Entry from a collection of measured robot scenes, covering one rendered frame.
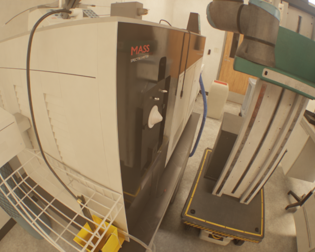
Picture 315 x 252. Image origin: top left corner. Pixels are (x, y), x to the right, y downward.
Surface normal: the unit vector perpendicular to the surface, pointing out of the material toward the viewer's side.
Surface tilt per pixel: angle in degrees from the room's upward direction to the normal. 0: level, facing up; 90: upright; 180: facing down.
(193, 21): 88
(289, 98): 90
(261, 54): 70
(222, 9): 104
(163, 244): 0
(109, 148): 90
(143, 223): 0
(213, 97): 93
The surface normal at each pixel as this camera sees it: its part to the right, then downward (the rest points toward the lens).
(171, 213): 0.09, -0.84
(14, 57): -0.36, 0.47
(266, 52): -0.07, 0.21
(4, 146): 0.93, 0.26
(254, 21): -0.79, 0.30
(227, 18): -0.75, 0.55
